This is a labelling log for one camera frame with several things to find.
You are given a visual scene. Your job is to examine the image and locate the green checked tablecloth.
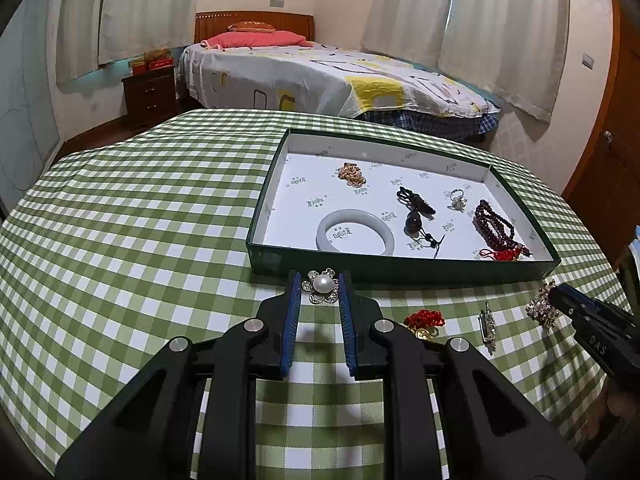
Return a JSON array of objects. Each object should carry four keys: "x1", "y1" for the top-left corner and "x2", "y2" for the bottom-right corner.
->
[{"x1": 0, "y1": 107, "x2": 632, "y2": 480}]

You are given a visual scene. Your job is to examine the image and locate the gold crystal cluster brooch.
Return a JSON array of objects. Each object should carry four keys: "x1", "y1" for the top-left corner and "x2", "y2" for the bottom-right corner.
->
[{"x1": 525, "y1": 282, "x2": 564, "y2": 330}]

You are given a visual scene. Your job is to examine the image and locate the pink pillow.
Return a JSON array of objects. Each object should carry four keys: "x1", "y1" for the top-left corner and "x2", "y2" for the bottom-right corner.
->
[{"x1": 199, "y1": 31, "x2": 307, "y2": 51}]

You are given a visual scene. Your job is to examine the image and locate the orange cushion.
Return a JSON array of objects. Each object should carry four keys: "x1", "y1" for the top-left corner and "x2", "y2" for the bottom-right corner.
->
[{"x1": 227, "y1": 21, "x2": 277, "y2": 34}]

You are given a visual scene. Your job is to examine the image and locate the white curtain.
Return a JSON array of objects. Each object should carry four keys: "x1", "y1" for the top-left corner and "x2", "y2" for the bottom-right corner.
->
[
  {"x1": 436, "y1": 0, "x2": 572, "y2": 124},
  {"x1": 360, "y1": 0, "x2": 459, "y2": 67},
  {"x1": 54, "y1": 0, "x2": 109, "y2": 87},
  {"x1": 97, "y1": 0, "x2": 204, "y2": 67}
]

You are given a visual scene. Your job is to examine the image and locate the dark green shallow box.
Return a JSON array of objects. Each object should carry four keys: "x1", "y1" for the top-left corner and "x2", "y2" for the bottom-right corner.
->
[{"x1": 247, "y1": 128, "x2": 562, "y2": 284}]

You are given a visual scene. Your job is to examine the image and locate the red knot tassel charm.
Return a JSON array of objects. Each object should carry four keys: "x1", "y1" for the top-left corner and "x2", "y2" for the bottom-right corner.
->
[{"x1": 478, "y1": 247, "x2": 521, "y2": 264}]

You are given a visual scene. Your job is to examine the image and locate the wooden bed headboard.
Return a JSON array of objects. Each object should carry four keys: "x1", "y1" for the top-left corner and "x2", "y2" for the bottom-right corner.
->
[{"x1": 194, "y1": 11, "x2": 317, "y2": 44}]

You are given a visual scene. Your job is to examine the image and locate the dark pendant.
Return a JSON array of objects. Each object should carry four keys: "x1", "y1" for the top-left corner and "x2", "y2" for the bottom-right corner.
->
[{"x1": 396, "y1": 186, "x2": 449, "y2": 261}]

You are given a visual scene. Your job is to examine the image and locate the white jade bangle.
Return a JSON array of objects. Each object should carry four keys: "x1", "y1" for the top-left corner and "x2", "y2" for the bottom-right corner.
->
[{"x1": 315, "y1": 208, "x2": 396, "y2": 255}]

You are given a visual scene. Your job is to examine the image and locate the patterned white bedspread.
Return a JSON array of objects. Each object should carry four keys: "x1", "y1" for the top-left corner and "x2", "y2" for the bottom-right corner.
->
[{"x1": 178, "y1": 40, "x2": 501, "y2": 122}]

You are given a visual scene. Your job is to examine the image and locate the rose gold chain jewellery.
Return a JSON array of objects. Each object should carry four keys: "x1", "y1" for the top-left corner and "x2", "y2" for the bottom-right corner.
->
[{"x1": 337, "y1": 162, "x2": 369, "y2": 189}]

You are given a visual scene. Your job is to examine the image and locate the brown wooden door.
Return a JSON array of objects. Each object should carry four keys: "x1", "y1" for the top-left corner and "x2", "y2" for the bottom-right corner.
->
[{"x1": 560, "y1": 0, "x2": 640, "y2": 217}]

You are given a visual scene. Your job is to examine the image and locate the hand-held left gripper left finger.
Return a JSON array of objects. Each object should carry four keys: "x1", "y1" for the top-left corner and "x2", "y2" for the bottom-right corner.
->
[{"x1": 55, "y1": 269, "x2": 303, "y2": 480}]

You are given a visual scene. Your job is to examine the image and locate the frosted glass sliding wardrobe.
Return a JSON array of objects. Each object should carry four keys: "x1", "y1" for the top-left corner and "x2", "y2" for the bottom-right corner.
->
[{"x1": 0, "y1": 0, "x2": 64, "y2": 211}]

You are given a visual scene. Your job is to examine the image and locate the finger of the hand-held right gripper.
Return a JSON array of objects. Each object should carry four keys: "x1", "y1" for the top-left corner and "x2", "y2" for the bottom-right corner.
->
[{"x1": 546, "y1": 282, "x2": 608, "y2": 320}]

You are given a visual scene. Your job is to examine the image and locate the pearl flower brooch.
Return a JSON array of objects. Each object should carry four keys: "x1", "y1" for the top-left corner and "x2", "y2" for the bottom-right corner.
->
[{"x1": 300, "y1": 268, "x2": 341, "y2": 306}]

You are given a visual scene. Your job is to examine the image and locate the dark red bead bracelet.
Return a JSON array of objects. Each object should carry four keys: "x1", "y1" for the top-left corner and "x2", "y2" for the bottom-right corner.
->
[{"x1": 472, "y1": 199, "x2": 532, "y2": 261}]

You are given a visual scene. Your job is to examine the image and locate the blue plaid blanket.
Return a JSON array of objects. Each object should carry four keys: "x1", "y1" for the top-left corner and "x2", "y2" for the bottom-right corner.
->
[{"x1": 362, "y1": 108, "x2": 501, "y2": 144}]

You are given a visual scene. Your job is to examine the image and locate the dark wooden nightstand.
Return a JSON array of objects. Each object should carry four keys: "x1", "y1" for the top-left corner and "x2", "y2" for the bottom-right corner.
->
[{"x1": 121, "y1": 65, "x2": 179, "y2": 129}]

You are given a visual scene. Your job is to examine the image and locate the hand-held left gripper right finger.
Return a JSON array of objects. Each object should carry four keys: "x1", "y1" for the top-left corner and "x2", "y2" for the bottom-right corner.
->
[{"x1": 337, "y1": 270, "x2": 586, "y2": 480}]

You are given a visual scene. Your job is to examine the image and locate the silver bar brooch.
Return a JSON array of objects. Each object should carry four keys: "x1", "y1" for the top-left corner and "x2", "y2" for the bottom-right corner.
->
[{"x1": 478, "y1": 301, "x2": 499, "y2": 357}]

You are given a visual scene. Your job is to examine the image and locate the red knot gold coin charm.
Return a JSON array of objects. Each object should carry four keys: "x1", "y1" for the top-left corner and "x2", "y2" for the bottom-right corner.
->
[{"x1": 403, "y1": 309, "x2": 446, "y2": 340}]

